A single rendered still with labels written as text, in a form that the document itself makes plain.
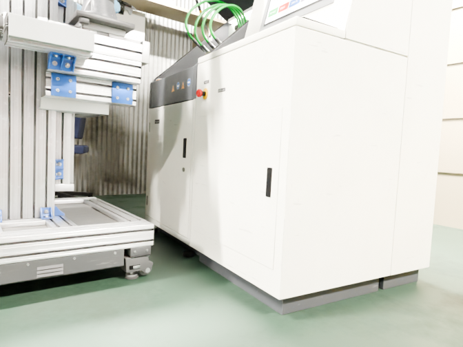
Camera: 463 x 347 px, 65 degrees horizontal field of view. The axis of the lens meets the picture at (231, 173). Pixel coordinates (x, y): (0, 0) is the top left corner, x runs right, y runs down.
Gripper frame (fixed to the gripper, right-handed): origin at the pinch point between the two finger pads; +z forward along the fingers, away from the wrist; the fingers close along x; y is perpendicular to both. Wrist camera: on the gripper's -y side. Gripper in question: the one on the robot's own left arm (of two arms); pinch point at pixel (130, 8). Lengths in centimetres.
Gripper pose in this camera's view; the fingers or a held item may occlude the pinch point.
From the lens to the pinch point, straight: 272.4
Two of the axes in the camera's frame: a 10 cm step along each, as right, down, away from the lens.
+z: 4.6, -0.3, 8.9
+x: 8.7, 2.1, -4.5
